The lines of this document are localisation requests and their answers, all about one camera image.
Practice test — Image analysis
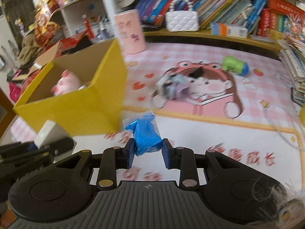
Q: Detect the white eraser block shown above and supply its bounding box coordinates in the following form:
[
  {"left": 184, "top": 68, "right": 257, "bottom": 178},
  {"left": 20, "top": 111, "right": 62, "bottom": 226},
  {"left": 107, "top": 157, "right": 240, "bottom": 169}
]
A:
[{"left": 34, "top": 120, "right": 71, "bottom": 149}]

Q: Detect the blue plastic packet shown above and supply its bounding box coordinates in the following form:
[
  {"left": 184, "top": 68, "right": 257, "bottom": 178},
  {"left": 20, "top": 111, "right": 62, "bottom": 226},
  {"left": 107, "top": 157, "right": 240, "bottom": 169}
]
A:
[{"left": 123, "top": 111, "right": 163, "bottom": 157}]

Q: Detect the pink pig plush toy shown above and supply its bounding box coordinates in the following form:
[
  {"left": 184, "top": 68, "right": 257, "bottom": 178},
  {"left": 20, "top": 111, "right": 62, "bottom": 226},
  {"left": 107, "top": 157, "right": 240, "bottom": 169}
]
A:
[{"left": 51, "top": 69, "right": 81, "bottom": 96}]

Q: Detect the purple toy camera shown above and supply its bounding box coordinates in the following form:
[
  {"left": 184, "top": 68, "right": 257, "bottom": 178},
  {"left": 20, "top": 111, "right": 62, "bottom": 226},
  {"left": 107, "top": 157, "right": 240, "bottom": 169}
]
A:
[{"left": 156, "top": 72, "right": 190, "bottom": 100}]

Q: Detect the green alien toy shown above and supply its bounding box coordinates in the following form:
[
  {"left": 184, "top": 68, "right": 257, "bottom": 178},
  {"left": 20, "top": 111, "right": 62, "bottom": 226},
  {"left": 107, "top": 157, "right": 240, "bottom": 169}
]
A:
[{"left": 222, "top": 56, "right": 249, "bottom": 77}]

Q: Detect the yellow cardboard box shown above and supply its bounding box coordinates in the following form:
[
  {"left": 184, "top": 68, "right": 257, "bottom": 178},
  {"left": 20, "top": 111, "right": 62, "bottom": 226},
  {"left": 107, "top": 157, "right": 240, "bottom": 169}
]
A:
[{"left": 14, "top": 39, "right": 127, "bottom": 136}]

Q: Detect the pink cartoon desk mat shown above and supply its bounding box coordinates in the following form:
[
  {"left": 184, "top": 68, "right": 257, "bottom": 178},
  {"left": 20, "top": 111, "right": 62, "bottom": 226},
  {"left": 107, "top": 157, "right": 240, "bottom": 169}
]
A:
[{"left": 10, "top": 42, "right": 305, "bottom": 187}]

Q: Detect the brown cardboard sheet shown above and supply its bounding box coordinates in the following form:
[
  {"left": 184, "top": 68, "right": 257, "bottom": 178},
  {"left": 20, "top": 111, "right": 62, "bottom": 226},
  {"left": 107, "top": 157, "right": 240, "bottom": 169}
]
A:
[{"left": 28, "top": 41, "right": 60, "bottom": 76}]

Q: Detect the olive green cloth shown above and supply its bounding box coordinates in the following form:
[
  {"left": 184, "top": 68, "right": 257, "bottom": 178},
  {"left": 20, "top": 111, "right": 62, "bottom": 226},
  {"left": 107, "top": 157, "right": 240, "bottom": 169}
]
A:
[{"left": 18, "top": 34, "right": 43, "bottom": 66}]

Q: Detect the red gold foil decoration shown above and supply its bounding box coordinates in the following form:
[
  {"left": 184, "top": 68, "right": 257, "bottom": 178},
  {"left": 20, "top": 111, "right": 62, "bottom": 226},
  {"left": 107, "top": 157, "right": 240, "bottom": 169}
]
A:
[{"left": 34, "top": 0, "right": 59, "bottom": 47}]

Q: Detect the pink cylindrical container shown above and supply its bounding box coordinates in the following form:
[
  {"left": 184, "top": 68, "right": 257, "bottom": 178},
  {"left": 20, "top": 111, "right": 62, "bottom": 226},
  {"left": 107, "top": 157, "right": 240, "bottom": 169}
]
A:
[{"left": 114, "top": 9, "right": 146, "bottom": 54}]

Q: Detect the orange white medicine box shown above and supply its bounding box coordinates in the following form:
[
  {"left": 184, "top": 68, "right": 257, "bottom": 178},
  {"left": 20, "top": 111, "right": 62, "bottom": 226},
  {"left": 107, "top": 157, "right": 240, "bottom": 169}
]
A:
[{"left": 210, "top": 23, "right": 248, "bottom": 38}]

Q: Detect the white quilted pearl handbag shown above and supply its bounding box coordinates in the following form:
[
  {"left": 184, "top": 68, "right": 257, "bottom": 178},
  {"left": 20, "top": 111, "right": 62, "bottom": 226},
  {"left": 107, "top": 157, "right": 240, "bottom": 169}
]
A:
[{"left": 165, "top": 0, "right": 199, "bottom": 32}]

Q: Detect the yellow tape roll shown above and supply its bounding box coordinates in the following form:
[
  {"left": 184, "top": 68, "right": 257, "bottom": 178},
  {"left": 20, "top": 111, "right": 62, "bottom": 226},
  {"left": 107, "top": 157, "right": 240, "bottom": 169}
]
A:
[{"left": 299, "top": 104, "right": 305, "bottom": 127}]

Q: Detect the stack of magazines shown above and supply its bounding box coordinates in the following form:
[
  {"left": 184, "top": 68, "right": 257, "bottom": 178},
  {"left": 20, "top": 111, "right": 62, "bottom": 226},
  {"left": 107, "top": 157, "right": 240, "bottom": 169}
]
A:
[{"left": 277, "top": 37, "right": 304, "bottom": 106}]

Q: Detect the wooden bookshelf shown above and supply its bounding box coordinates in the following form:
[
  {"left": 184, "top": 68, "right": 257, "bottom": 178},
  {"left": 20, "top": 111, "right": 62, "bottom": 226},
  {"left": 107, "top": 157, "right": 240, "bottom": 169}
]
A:
[{"left": 103, "top": 0, "right": 304, "bottom": 53}]

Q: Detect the white cable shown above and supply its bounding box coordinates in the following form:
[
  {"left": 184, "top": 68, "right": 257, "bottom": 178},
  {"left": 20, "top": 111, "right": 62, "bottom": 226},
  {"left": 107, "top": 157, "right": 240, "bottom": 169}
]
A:
[{"left": 263, "top": 104, "right": 305, "bottom": 151}]

